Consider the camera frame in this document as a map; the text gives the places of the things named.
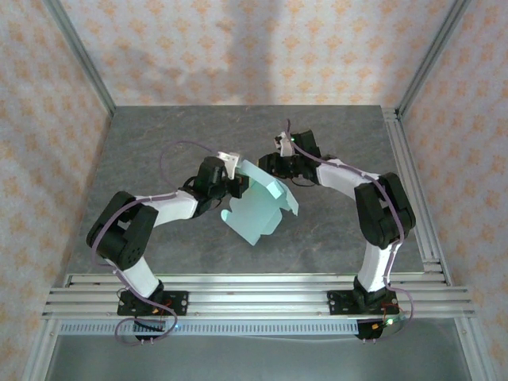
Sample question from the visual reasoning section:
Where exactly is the light teal paper box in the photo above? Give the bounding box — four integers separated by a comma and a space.
220, 160, 299, 246

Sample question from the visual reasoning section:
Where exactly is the grey metal lower panel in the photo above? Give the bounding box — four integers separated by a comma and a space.
23, 317, 490, 381

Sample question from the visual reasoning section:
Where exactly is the black base electronics board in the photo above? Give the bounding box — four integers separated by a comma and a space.
355, 315, 408, 344

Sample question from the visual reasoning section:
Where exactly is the aluminium mounting rail bed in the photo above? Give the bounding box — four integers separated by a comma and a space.
41, 272, 475, 319

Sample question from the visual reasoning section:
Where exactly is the aluminium side rail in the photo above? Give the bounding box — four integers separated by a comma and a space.
382, 106, 452, 287

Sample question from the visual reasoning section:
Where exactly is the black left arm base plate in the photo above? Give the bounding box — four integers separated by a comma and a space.
117, 291, 188, 318

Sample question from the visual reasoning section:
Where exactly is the slotted grey cable duct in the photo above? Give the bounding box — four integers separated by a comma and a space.
59, 320, 360, 337

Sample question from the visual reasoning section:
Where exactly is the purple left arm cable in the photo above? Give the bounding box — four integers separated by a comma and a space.
87, 141, 223, 347

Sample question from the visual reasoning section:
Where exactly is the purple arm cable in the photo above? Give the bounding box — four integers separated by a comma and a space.
284, 118, 417, 342
87, 141, 223, 347

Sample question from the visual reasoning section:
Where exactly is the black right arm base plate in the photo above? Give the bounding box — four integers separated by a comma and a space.
327, 291, 398, 318

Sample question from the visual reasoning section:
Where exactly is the aluminium frame post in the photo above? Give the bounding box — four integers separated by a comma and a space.
44, 0, 117, 117
394, 0, 472, 117

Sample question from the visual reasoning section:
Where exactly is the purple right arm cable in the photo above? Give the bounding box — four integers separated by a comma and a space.
284, 118, 417, 342

